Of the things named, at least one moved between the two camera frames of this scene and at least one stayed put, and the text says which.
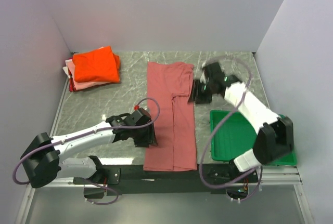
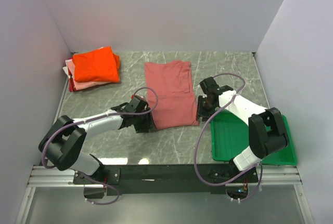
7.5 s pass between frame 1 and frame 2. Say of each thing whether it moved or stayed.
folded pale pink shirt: stayed
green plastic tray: stayed
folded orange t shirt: stayed
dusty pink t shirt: moved
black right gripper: moved
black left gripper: moved
